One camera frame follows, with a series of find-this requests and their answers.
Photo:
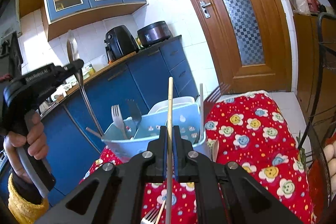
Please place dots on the brown wooden door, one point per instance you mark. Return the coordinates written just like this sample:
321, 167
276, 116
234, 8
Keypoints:
249, 43

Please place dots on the yellow sleeve forearm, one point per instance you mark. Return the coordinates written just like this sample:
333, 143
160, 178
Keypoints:
24, 211

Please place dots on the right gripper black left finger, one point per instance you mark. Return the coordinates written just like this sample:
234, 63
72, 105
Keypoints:
113, 193

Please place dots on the dark rice cooker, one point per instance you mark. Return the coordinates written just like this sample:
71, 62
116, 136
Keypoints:
154, 33

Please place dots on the person left hand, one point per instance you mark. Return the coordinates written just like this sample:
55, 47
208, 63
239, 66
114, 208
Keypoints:
14, 145

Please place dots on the brown wooden shelf cabinet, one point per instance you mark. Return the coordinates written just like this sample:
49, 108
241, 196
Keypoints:
308, 64

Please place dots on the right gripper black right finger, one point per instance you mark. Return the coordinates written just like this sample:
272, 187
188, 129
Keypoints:
225, 193

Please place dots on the black air fryer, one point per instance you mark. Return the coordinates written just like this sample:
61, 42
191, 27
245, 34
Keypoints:
119, 43

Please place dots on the white egg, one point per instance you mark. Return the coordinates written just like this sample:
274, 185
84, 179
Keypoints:
329, 152

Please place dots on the beige wooden chopstick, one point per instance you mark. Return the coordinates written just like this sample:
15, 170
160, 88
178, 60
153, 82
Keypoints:
169, 152

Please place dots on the red smiley flower tablecloth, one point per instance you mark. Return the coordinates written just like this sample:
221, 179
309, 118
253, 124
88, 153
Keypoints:
251, 131

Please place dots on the steel spoon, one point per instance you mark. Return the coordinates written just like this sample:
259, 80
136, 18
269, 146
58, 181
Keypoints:
73, 55

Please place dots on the steel fork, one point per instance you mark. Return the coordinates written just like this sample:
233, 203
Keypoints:
118, 120

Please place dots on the grey chopstick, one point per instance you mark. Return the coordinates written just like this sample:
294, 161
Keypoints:
201, 105

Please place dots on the light blue utensil holder box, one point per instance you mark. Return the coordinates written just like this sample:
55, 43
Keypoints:
136, 139

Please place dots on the black wire trolley rack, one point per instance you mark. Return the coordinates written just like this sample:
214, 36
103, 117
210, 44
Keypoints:
316, 96

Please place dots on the silver door handle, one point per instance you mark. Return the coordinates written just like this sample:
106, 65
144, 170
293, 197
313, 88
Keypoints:
204, 6

